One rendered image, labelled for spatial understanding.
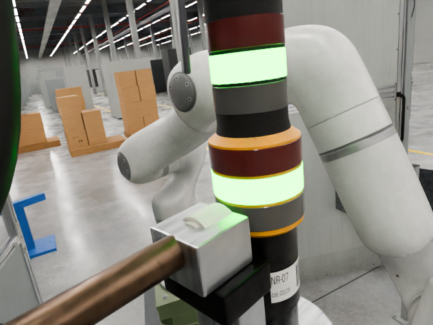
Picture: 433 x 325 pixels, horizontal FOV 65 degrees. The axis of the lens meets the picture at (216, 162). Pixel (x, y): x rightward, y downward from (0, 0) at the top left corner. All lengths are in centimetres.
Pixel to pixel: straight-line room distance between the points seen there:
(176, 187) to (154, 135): 19
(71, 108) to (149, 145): 697
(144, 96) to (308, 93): 802
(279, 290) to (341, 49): 30
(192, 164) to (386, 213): 56
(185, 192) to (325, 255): 182
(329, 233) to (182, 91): 212
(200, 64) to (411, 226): 33
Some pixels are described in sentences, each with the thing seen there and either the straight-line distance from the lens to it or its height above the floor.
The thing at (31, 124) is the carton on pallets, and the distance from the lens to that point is 943.
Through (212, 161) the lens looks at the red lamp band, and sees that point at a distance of 15.
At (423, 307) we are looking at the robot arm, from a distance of 49.
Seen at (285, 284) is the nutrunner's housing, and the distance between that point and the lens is 18.
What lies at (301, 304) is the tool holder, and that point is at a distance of 23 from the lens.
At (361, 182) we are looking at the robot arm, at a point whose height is 145.
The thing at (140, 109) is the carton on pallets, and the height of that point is 69.
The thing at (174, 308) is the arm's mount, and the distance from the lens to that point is 97.
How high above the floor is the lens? 160
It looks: 17 degrees down
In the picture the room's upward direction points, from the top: 7 degrees counter-clockwise
